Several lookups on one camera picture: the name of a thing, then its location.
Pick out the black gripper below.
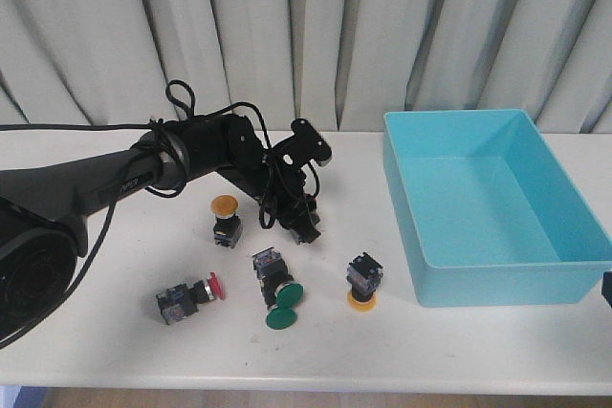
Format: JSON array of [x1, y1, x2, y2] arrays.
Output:
[[218, 161, 320, 244]]

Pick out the yellow push button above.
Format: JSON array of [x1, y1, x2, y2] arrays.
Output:
[[210, 195, 243, 248], [346, 251, 383, 312]]

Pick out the red push button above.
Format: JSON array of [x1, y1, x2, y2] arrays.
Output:
[[305, 194, 320, 226], [156, 271, 226, 325]]

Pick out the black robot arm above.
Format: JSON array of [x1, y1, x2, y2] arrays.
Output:
[[1, 114, 332, 345], [601, 271, 612, 306]]

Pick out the blue plastic box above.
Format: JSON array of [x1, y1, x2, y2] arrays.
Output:
[[383, 109, 611, 307]]

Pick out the green push button lying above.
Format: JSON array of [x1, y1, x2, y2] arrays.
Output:
[[251, 247, 304, 309]]

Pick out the yellow push button upside down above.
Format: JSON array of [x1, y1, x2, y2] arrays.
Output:
[[346, 251, 383, 312]]

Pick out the green button cap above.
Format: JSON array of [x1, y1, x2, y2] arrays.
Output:
[[265, 307, 297, 330]]

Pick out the red push button lying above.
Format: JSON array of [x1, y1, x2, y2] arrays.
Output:
[[156, 271, 226, 325]]

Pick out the grey pleated curtain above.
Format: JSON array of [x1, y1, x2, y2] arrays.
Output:
[[1, 0, 611, 134]]

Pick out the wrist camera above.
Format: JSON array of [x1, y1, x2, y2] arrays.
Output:
[[273, 118, 332, 168]]

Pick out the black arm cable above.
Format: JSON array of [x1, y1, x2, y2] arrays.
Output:
[[0, 78, 321, 351]]

